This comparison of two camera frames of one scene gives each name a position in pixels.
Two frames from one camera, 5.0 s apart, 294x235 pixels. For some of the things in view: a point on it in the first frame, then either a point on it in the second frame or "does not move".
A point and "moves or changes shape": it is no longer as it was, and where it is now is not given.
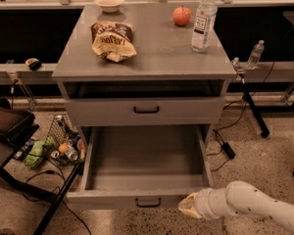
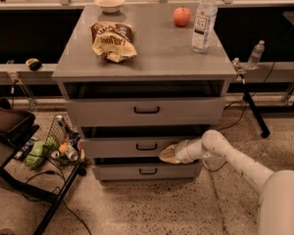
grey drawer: [150, 166] moves or changes shape
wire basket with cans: [65, 145] does not move
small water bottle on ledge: [256, 54] does not move
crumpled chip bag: [113, 40] does not move
